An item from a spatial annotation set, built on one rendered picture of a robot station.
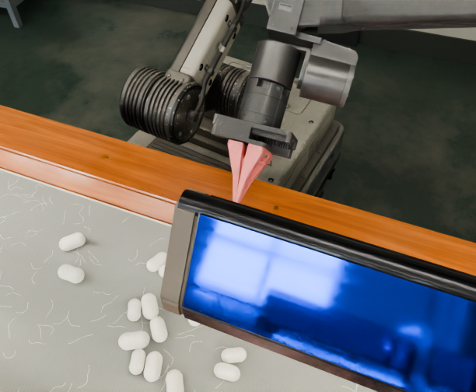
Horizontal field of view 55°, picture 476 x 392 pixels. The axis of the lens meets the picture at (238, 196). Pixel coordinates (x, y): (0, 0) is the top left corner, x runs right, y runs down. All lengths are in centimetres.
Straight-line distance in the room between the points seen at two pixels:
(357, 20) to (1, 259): 59
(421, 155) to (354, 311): 177
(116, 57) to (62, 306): 194
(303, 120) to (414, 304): 108
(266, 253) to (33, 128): 70
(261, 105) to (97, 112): 164
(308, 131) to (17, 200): 77
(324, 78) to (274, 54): 7
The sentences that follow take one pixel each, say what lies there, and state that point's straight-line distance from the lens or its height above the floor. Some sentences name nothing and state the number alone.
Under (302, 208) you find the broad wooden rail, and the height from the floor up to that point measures 77.
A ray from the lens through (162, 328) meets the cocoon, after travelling 61.
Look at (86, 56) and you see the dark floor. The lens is 255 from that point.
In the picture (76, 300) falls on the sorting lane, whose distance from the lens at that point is 67.
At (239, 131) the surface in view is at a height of 94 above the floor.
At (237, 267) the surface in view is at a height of 109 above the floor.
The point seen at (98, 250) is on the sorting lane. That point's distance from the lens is 71.
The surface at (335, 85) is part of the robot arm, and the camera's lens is 58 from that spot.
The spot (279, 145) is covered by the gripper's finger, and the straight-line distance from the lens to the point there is 59.
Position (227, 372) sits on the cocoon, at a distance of 58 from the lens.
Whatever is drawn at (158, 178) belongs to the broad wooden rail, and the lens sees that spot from 75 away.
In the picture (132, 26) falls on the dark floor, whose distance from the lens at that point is 274.
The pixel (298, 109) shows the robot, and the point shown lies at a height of 47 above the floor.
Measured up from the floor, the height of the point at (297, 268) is 110.
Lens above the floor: 131
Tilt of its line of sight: 50 degrees down
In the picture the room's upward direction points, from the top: straight up
